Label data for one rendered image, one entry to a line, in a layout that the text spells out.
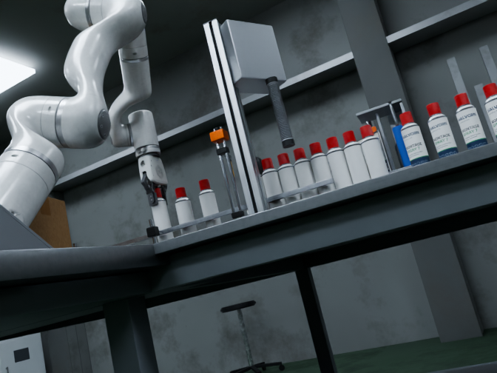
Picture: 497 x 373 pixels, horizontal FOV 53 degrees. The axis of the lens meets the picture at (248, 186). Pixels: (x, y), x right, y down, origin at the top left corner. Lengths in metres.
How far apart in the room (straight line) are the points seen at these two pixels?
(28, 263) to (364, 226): 0.51
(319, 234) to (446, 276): 3.32
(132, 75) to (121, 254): 0.89
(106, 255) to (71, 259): 0.07
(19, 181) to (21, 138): 0.12
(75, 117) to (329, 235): 0.63
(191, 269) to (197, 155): 4.38
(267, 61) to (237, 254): 0.77
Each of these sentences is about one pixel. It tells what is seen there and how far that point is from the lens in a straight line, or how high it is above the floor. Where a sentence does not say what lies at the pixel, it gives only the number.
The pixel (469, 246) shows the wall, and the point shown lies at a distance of 4.39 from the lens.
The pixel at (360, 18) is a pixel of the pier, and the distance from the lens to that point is 4.60.
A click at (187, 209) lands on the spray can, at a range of 1.61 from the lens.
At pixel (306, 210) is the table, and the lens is 0.81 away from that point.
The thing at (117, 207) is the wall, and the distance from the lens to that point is 5.89.
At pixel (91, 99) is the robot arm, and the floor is 1.21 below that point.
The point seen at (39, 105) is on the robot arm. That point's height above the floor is 1.22.
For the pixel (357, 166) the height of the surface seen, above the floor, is 0.97.
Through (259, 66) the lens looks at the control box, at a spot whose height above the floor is 1.32.
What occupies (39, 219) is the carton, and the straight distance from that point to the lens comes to 1.53.
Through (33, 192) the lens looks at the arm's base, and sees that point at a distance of 1.05.
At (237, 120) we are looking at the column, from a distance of 1.41.
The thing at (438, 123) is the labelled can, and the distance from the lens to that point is 1.44.
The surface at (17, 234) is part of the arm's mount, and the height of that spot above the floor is 0.89.
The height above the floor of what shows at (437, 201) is 0.77.
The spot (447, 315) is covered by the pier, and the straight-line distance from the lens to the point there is 4.17.
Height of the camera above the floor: 0.71
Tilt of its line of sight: 12 degrees up
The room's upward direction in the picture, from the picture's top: 14 degrees counter-clockwise
